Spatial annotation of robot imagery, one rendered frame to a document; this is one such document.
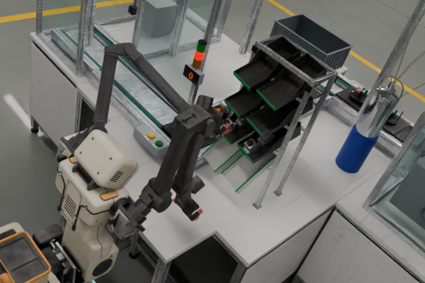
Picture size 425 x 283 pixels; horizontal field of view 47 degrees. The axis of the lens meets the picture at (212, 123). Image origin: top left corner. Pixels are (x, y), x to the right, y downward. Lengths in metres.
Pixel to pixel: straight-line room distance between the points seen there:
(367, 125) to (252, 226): 0.89
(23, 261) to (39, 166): 1.68
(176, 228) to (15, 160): 1.76
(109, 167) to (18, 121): 2.31
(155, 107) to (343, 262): 1.41
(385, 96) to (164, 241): 1.39
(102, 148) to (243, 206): 0.94
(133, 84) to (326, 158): 1.27
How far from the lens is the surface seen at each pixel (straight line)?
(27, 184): 3.61
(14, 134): 3.98
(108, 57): 2.10
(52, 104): 3.50
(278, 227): 2.51
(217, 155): 2.48
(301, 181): 2.81
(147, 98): 2.93
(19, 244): 2.17
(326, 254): 3.03
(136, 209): 1.88
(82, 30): 2.93
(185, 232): 2.33
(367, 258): 2.88
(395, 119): 3.48
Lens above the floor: 2.66
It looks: 37 degrees down
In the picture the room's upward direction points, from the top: 17 degrees clockwise
